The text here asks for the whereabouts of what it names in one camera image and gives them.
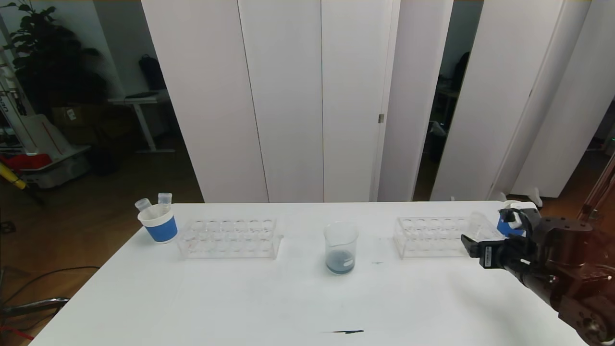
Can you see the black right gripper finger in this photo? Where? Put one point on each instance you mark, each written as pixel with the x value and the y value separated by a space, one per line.
pixel 472 246

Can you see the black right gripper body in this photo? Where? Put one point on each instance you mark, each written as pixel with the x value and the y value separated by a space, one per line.
pixel 488 257

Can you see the white pigment test tube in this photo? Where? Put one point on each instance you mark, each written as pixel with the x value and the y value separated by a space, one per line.
pixel 478 223

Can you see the red pigment test tube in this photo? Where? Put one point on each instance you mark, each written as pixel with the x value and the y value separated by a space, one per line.
pixel 165 201

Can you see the blue pigment test tube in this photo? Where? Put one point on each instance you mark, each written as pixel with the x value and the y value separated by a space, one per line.
pixel 143 205

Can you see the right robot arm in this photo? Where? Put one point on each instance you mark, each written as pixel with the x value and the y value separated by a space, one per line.
pixel 567 250

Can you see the clear plastic test tube rack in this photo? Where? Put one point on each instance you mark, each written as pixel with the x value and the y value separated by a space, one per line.
pixel 230 240
pixel 432 240

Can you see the clear plastic beaker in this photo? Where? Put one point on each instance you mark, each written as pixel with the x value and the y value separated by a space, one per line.
pixel 341 264

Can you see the white blue paper cup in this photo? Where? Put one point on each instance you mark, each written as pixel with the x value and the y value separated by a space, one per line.
pixel 161 231
pixel 502 227

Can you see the white screen foot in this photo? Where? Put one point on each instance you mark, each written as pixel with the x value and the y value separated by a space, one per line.
pixel 534 194
pixel 502 196

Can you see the white folding partition screen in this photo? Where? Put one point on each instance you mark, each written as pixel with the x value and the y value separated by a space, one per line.
pixel 288 96
pixel 504 96

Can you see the black office chair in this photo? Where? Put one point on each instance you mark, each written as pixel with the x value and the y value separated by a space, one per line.
pixel 462 72

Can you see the white standing desk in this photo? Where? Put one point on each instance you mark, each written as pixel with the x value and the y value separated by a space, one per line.
pixel 139 101

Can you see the black backpack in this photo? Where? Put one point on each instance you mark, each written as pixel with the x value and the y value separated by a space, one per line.
pixel 151 72

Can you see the brown cardboard box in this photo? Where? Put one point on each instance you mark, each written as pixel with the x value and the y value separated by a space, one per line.
pixel 84 120

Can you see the grey metal stand leg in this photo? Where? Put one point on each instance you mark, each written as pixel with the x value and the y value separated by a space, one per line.
pixel 43 303

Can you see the white mobile machine base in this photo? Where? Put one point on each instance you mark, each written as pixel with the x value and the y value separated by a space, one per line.
pixel 43 139

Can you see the red plastic item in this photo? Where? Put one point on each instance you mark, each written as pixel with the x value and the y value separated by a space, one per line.
pixel 24 161

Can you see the yellow black tool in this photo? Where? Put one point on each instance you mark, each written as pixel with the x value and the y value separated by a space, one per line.
pixel 14 180

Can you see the dark green potted plant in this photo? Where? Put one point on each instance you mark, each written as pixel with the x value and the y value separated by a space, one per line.
pixel 48 57

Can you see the dark floor outlet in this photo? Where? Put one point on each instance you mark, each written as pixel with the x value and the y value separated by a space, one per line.
pixel 6 226

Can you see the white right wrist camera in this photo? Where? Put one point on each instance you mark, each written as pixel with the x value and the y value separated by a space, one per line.
pixel 516 218

